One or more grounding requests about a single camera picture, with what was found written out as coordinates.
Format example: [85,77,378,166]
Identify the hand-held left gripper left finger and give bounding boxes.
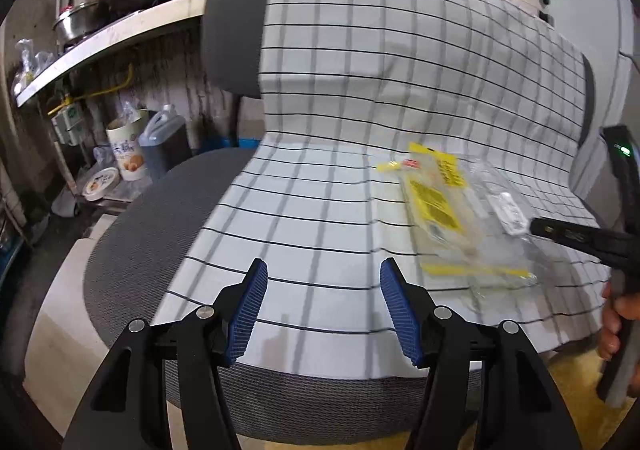
[60,257,269,450]

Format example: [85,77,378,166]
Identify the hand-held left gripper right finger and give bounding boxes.
[379,257,583,450]

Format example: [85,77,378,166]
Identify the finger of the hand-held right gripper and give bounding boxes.
[529,216,632,262]

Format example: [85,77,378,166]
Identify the clear wrapper white label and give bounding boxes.
[462,157,553,283]

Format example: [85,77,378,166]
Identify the clear packet yellow label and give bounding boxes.
[377,141,542,289]

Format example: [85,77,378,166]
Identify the person's right hand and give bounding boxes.
[599,280,640,362]

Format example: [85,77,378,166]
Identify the grey office chair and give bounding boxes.
[82,0,608,446]

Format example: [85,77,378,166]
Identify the person's yellow fleece garment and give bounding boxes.
[544,351,617,450]

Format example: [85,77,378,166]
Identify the grey plastic jug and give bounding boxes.
[138,104,194,180]

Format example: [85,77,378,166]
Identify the white round lid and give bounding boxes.
[79,167,121,201]

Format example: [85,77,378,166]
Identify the white round canister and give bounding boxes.
[105,110,151,181]

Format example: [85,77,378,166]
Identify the white checkered cloth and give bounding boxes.
[150,0,613,378]

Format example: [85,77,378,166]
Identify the white gas meter box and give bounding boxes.
[50,100,89,147]

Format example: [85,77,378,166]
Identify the yellow gas pipe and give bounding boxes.
[47,63,134,114]

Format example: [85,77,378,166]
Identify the clear plastic bags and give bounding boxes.
[12,37,57,92]

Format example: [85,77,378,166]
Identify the stainless steel pot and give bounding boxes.
[53,0,109,45]

